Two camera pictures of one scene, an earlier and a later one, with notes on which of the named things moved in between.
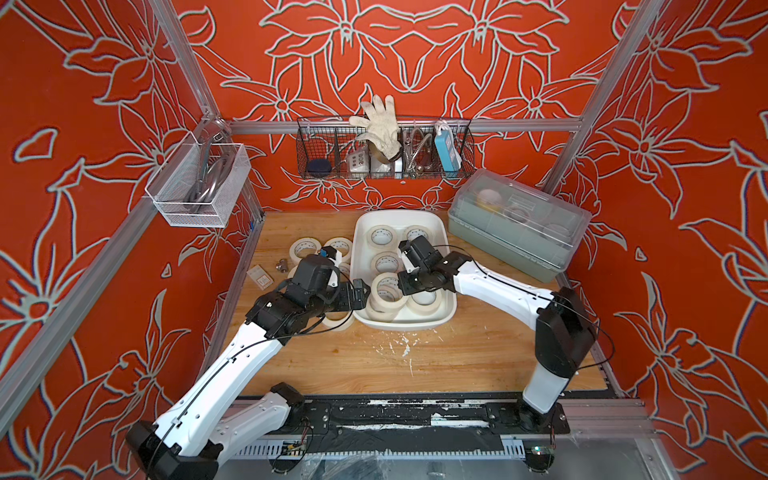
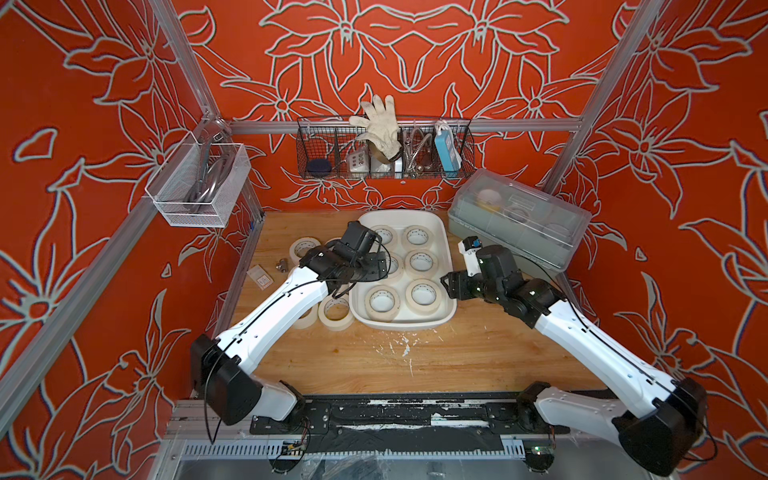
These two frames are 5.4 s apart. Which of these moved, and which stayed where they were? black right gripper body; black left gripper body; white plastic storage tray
Moved: black left gripper body; black right gripper body
Stayed: white plastic storage tray
